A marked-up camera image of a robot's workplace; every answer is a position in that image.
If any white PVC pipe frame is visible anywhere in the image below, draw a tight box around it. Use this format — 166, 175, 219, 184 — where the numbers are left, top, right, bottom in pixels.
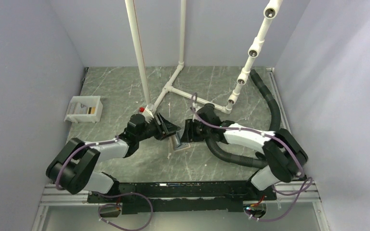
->
125, 0, 284, 117

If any side aluminium rail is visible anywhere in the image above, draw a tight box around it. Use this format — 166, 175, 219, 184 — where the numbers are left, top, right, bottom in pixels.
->
266, 68, 292, 134

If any tan leather card holder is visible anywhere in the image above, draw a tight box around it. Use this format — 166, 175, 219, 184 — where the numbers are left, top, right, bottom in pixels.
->
167, 129, 191, 160

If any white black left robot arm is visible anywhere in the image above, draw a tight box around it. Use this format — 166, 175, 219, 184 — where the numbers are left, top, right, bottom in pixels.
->
45, 114, 181, 202

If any black corrugated hose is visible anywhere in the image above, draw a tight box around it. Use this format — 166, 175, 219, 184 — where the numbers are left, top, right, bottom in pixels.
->
202, 69, 282, 169

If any aluminium extrusion rail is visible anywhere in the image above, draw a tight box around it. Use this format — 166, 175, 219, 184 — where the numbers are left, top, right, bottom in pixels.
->
31, 180, 331, 231

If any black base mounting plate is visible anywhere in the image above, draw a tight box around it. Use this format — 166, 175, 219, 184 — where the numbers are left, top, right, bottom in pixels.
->
87, 180, 277, 215

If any white card tray box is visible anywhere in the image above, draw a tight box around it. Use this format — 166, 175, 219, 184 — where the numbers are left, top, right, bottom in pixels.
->
64, 96, 103, 123

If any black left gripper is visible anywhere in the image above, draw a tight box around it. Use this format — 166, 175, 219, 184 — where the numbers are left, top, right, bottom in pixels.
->
137, 113, 181, 142

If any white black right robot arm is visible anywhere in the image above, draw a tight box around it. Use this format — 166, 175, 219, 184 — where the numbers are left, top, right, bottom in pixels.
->
181, 103, 308, 200

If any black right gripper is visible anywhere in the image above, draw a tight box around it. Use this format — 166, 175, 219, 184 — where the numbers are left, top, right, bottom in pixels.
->
181, 118, 212, 142

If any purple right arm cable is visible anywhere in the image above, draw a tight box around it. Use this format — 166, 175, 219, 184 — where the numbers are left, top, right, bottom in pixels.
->
189, 92, 314, 223

